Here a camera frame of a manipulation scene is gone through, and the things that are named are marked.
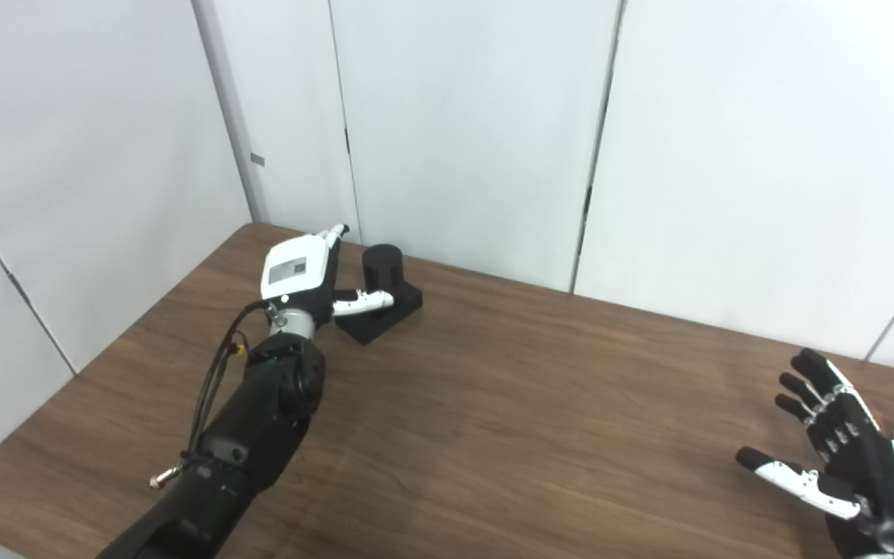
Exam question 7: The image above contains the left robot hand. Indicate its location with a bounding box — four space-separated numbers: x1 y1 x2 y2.
260 224 396 327

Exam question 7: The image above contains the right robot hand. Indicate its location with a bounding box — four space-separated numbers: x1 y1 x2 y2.
736 348 894 559

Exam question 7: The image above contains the black peg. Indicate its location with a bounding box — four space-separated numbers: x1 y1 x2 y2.
336 244 424 345

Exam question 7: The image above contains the gray wall corner post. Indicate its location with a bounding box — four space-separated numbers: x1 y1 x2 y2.
191 0 269 226

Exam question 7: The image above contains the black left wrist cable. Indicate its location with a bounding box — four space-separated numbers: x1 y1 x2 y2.
148 299 289 491

